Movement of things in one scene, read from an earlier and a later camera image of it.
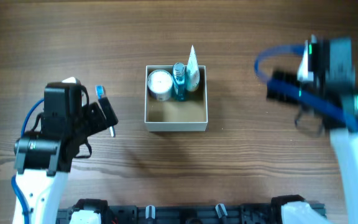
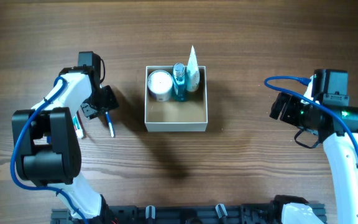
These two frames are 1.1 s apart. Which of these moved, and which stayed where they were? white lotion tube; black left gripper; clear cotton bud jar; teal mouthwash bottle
Moved: black left gripper
Stayed: teal mouthwash bottle; white lotion tube; clear cotton bud jar
